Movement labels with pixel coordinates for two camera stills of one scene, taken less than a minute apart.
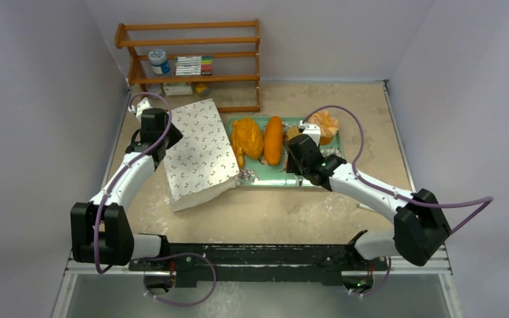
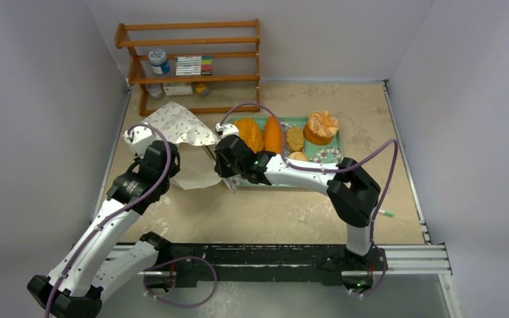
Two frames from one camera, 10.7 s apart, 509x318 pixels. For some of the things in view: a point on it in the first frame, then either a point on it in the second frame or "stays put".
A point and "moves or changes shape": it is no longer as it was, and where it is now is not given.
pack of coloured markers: x=193 y=65 stays put
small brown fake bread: x=291 y=132 stays put
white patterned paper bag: x=199 y=163 moves or changes shape
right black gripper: x=299 y=146 -> x=226 y=156
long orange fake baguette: x=273 y=141 stays put
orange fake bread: x=328 y=125 stays put
